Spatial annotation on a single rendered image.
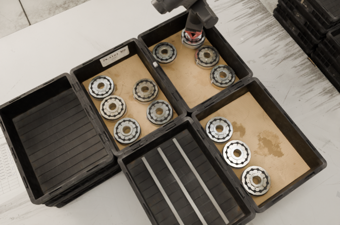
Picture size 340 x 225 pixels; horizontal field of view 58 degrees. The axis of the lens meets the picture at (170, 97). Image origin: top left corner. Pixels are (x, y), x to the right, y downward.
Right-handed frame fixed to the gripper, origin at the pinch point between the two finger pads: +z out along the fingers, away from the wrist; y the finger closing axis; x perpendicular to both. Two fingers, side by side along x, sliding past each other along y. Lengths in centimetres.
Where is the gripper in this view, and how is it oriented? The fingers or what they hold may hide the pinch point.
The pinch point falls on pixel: (194, 33)
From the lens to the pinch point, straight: 131.2
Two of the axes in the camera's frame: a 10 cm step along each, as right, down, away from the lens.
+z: -0.1, 4.3, 9.0
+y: 2.4, -8.8, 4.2
